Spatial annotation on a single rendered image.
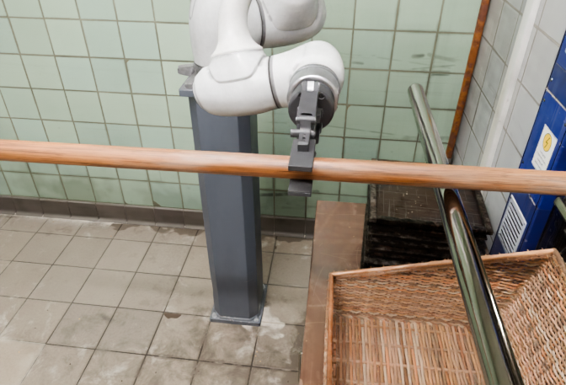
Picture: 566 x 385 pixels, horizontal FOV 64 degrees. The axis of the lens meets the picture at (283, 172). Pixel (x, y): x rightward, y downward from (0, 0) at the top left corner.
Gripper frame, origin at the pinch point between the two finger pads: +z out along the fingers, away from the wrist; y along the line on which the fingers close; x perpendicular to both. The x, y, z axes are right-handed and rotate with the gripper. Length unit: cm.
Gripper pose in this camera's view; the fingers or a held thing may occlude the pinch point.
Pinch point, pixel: (301, 167)
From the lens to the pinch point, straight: 59.7
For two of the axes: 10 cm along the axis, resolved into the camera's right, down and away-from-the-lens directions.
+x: -9.9, -0.7, 1.0
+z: -1.2, 5.5, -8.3
